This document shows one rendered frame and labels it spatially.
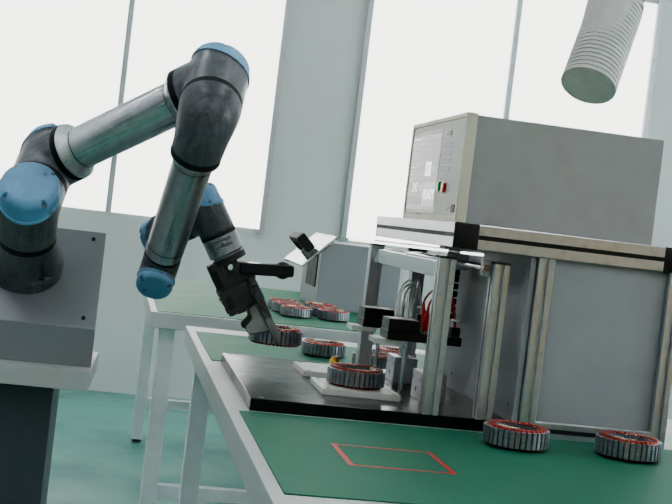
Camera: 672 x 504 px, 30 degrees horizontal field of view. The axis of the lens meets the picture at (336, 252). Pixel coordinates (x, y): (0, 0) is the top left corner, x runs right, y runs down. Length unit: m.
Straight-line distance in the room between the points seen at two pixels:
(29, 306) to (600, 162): 1.14
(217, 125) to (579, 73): 1.63
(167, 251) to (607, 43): 1.69
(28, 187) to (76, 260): 0.25
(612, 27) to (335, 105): 3.63
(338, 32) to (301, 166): 0.79
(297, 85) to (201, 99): 4.90
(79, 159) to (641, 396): 1.17
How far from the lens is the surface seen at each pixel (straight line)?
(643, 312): 2.35
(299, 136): 7.15
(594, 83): 3.69
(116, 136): 2.47
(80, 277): 2.61
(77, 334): 2.52
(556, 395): 2.31
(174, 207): 2.39
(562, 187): 2.39
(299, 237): 2.26
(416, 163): 2.68
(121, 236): 7.08
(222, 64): 2.35
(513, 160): 2.36
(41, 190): 2.46
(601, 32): 3.73
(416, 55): 7.31
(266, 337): 2.58
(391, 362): 2.67
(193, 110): 2.28
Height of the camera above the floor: 1.09
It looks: 1 degrees down
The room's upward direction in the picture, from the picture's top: 7 degrees clockwise
